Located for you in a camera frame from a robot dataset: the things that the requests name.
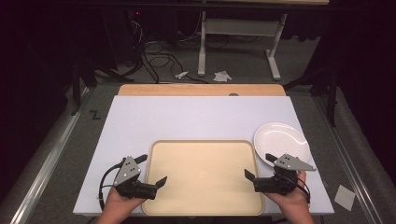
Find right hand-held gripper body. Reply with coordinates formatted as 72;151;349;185
253;153;318;197

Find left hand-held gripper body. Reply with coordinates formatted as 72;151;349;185
112;156;159;201

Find white plate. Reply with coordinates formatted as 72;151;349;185
253;121;312;168

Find person's right hand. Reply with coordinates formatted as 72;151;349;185
263;170;312;216

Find person's left hand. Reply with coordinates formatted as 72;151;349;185
104;186;148;217

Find beige plastic tray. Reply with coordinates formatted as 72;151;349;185
141;139;265;217

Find pale lavender board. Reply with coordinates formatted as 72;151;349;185
73;95;335;217

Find white square paper sheet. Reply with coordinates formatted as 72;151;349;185
333;184;357;212

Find wooden table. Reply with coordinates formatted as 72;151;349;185
117;83;287;97

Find black metal stand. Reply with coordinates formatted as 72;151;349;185
70;57;98;117
283;60;340;128

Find crumpled white paper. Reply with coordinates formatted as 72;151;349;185
213;70;233;83

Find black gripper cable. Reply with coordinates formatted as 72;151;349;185
97;160;126;211
294;177;312;205

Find metal floor rail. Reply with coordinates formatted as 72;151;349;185
8;88;92;224
313;95;385;224

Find black floor cables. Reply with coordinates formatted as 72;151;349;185
124;18;213;85

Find white metal desk frame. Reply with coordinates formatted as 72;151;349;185
197;10;290;81

